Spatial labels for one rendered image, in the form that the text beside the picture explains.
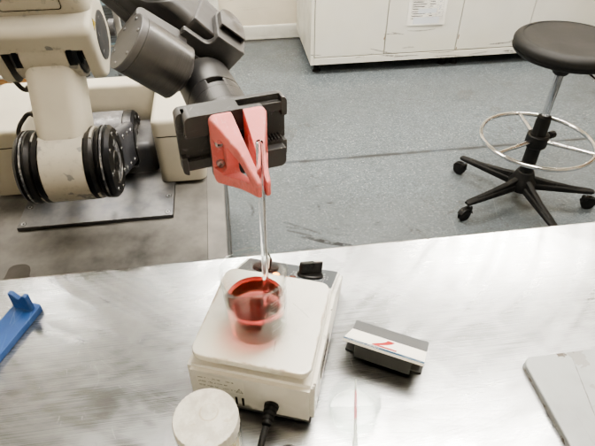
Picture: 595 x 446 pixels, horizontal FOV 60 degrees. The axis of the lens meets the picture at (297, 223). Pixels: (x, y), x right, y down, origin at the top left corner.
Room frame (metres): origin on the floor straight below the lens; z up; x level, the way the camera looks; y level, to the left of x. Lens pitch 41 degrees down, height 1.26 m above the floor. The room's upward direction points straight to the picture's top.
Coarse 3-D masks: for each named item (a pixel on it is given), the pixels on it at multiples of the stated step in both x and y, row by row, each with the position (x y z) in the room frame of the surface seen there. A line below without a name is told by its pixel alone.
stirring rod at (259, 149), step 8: (256, 144) 0.34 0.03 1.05; (256, 152) 0.34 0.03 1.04; (256, 160) 0.34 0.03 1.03; (264, 184) 0.34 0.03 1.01; (264, 192) 0.34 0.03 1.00; (264, 200) 0.34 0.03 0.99; (264, 208) 0.33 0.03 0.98; (264, 216) 0.33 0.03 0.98; (264, 224) 0.33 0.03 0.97; (264, 232) 0.33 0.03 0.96; (264, 240) 0.33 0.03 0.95; (264, 248) 0.33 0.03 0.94; (264, 256) 0.33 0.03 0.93; (264, 264) 0.33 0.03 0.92; (264, 272) 0.33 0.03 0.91; (264, 280) 0.33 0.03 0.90; (264, 288) 0.33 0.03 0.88
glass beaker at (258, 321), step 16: (240, 256) 0.35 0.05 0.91; (256, 256) 0.36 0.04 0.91; (272, 256) 0.35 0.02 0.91; (224, 272) 0.33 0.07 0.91; (240, 272) 0.35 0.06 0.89; (256, 272) 0.36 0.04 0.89; (272, 272) 0.35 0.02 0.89; (224, 288) 0.31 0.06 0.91; (224, 304) 0.32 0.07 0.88; (240, 304) 0.30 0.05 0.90; (256, 304) 0.30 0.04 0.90; (272, 304) 0.30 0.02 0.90; (240, 320) 0.30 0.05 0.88; (256, 320) 0.30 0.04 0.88; (272, 320) 0.30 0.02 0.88; (240, 336) 0.30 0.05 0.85; (256, 336) 0.30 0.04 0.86; (272, 336) 0.30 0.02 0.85
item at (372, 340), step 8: (352, 336) 0.36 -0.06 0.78; (360, 336) 0.36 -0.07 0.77; (368, 336) 0.37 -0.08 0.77; (376, 344) 0.34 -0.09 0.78; (384, 344) 0.35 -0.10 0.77; (392, 344) 0.36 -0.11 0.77; (400, 344) 0.36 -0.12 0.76; (400, 352) 0.33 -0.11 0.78; (408, 352) 0.34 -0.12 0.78; (416, 352) 0.34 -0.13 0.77
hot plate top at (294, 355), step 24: (288, 288) 0.38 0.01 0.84; (312, 288) 0.38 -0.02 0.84; (216, 312) 0.34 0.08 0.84; (288, 312) 0.34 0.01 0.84; (312, 312) 0.34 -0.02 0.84; (216, 336) 0.31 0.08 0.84; (288, 336) 0.31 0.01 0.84; (312, 336) 0.31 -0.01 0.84; (216, 360) 0.29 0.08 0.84; (240, 360) 0.29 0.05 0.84; (264, 360) 0.29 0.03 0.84; (288, 360) 0.29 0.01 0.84; (312, 360) 0.29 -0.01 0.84
